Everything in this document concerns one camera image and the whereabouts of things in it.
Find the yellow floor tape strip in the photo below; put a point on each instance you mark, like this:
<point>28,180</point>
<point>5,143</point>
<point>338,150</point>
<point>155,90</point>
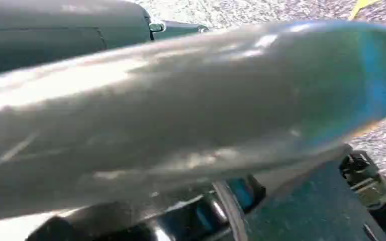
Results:
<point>361,6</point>

